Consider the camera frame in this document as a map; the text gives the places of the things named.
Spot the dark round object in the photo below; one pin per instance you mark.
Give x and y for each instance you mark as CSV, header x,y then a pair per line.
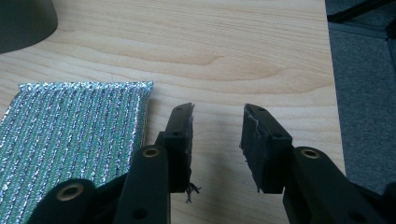
x,y
23,21

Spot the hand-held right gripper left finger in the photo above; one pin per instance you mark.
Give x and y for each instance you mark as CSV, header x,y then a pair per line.
x,y
179,146

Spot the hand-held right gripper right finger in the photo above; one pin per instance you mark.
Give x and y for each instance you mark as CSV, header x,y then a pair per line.
x,y
264,149

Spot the green silver scouring sponge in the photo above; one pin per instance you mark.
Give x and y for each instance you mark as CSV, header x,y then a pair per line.
x,y
70,133

